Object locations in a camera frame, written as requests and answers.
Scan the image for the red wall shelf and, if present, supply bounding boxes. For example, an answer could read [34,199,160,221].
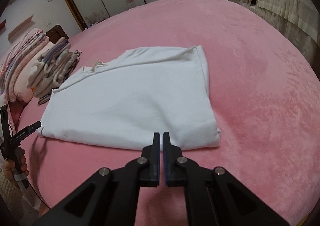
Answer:
[0,19,7,33]

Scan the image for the wooden wall shelf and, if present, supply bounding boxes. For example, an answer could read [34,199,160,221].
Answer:
[8,14,34,40]

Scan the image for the beige lace-covered furniture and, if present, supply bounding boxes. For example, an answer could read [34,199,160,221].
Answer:
[229,0,319,65]

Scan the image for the folded pink quilts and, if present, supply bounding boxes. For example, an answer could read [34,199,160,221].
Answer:
[1,28,50,105]

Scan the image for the stack of folded clothes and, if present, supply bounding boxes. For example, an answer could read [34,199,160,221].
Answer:
[27,37,81,99]

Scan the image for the white printed t-shirt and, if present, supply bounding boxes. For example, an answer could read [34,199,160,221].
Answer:
[37,46,220,150]

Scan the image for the person's left hand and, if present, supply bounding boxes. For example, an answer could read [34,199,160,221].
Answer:
[1,147,29,192]

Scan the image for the dark wooden headboard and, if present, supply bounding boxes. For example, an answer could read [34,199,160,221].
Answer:
[46,25,69,43]

